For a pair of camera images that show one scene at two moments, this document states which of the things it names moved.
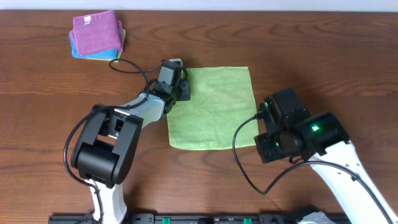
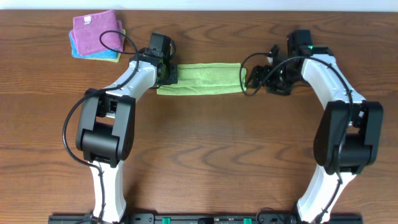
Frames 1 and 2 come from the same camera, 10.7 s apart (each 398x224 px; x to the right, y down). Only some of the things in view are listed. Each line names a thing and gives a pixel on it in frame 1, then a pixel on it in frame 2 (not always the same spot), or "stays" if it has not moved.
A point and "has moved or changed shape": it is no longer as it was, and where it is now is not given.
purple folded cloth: (97, 32) stays
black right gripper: (262, 142) to (257, 73)
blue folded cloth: (107, 54) stays
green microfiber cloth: (221, 99) has moved or changed shape
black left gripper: (184, 89) to (171, 74)
